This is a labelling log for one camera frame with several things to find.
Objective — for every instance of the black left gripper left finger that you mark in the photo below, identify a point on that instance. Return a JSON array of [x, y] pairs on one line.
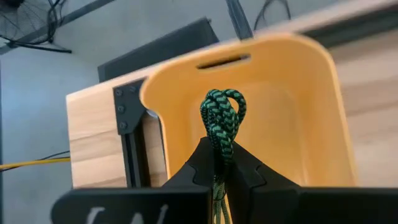
[[199, 168]]

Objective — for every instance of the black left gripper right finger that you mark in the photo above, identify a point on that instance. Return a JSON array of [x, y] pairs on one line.
[[245, 174]]

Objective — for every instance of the orange plastic bin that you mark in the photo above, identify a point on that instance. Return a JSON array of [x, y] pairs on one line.
[[295, 109]]

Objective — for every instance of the black floor fan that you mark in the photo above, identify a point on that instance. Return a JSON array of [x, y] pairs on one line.
[[18, 21]]

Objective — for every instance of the black left frame rail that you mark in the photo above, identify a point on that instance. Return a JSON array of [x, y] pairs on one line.
[[127, 105]]

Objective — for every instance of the black frame rail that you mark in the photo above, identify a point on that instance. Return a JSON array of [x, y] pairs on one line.
[[357, 28], [127, 105]]

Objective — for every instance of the black back frame rail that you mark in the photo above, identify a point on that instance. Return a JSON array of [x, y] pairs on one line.
[[357, 28]]

